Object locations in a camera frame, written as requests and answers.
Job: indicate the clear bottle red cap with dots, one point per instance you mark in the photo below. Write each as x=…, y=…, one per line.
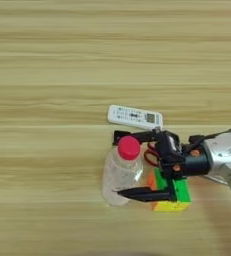
x=120, y=176

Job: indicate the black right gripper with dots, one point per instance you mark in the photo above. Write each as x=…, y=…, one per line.
x=190, y=163

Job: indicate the white remote control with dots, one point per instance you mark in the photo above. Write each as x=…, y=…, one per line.
x=133, y=116

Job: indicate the small black square device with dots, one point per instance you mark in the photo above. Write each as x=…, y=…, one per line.
x=115, y=139

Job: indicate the colourful puzzle cube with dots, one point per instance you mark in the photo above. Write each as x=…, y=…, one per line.
x=182, y=193

